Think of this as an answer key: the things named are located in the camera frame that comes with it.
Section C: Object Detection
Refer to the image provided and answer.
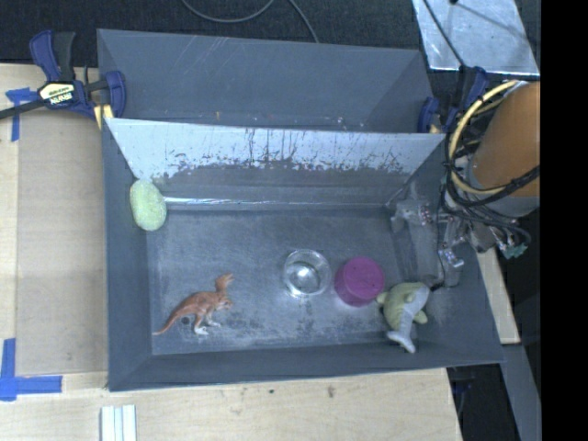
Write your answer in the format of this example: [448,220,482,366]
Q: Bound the clear glass cup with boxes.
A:
[282,248,334,300]

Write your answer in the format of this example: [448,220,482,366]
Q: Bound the grey metal bin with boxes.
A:
[96,28,507,392]

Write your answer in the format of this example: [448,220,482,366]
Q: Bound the green and grey plush shark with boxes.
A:
[376,281,432,355]

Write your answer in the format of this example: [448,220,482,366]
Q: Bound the magenta plastic cup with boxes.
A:
[333,254,387,308]

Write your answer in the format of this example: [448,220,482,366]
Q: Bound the pale wood board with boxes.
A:
[16,111,109,378]

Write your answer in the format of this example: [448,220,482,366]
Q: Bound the pale green oval sponge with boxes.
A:
[129,178,168,232]

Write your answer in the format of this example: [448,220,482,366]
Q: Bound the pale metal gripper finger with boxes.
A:
[430,244,466,289]
[390,182,435,234]

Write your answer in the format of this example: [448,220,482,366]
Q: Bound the orange toy dinosaur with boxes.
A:
[152,271,236,337]

